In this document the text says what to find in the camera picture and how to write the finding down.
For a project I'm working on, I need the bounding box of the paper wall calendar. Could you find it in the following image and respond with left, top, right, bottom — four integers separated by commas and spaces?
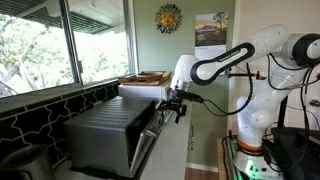
194, 11, 230, 76

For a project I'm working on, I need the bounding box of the silver toaster oven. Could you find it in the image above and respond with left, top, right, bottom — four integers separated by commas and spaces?
63, 95, 166, 179

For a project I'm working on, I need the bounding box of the thin black camera cable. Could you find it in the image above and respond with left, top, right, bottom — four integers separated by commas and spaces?
199, 63, 254, 118

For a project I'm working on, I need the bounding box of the wooden dish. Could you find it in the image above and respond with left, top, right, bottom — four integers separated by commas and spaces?
135, 70, 164, 80

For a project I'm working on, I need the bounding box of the plywood robot platform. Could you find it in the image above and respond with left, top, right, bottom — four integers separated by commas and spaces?
216, 137, 234, 180

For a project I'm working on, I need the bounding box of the black stand pole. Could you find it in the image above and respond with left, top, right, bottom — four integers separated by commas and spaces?
277, 95, 290, 129

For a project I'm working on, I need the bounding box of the glass toaster oven door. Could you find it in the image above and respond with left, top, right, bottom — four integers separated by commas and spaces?
129, 108, 165, 174

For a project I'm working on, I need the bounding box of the white microwave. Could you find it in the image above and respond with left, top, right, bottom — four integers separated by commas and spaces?
118, 79, 176, 101

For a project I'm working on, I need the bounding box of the wooden serving tray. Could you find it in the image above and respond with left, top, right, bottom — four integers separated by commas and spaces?
118, 70, 173, 87

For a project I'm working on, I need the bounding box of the black clamp bar orange tip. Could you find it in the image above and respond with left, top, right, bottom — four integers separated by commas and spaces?
228, 70, 268, 81

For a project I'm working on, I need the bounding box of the black equipment bag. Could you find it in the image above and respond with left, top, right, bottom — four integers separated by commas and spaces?
263, 126, 320, 180

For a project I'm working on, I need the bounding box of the dark metal kettle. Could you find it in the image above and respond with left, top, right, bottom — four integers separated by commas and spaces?
0, 143, 56, 180

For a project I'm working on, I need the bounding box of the window frame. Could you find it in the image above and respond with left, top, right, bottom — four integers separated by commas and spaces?
0, 0, 138, 101

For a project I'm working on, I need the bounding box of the wooden base cabinet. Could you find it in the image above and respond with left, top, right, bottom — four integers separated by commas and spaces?
184, 106, 198, 168

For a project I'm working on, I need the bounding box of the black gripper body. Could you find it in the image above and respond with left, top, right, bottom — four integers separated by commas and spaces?
164, 88, 184, 113

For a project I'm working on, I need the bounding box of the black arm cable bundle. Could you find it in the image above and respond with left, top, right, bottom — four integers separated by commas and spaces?
266, 53, 320, 134

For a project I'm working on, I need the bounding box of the colourful sun wall decoration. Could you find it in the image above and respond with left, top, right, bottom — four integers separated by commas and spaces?
154, 3, 184, 35

